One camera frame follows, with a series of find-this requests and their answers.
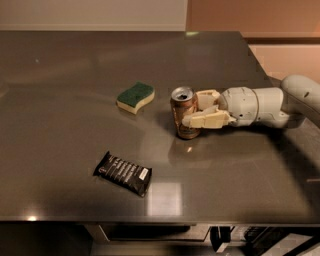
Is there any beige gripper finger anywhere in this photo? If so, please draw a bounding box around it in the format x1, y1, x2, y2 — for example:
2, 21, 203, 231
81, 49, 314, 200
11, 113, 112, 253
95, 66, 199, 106
182, 105, 235, 129
196, 89, 220, 111

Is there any orange soda can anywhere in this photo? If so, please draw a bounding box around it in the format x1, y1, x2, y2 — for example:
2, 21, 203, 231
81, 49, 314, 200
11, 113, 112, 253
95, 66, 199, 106
170, 86, 200, 140

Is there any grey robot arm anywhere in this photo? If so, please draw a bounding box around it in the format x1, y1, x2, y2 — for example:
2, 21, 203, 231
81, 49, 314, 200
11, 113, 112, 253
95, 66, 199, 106
182, 75, 320, 129

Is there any green and yellow sponge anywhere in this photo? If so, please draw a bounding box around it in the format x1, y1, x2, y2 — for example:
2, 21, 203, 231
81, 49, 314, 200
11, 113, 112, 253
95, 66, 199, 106
116, 82, 155, 114

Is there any black snack bar wrapper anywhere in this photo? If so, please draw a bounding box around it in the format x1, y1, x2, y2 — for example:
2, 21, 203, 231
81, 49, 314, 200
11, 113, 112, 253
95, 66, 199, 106
93, 152, 152, 197

